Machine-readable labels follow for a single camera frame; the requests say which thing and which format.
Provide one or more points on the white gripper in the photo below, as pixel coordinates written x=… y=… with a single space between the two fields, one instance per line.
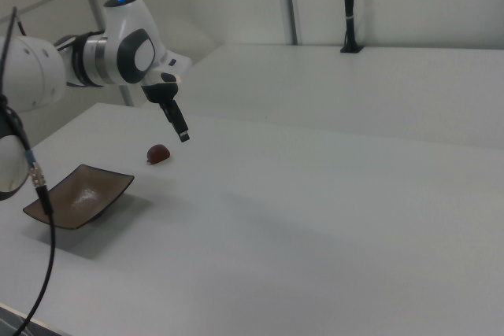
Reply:
x=176 y=61

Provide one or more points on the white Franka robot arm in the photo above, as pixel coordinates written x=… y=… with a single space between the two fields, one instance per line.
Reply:
x=35 y=68

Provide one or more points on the small round dark red food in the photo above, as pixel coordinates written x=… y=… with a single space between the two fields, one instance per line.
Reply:
x=158 y=153

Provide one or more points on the dark brown square ceramic plate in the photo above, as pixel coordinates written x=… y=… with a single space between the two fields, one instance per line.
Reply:
x=84 y=194

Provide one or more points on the black square pole base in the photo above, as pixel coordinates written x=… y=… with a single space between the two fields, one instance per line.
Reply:
x=351 y=50

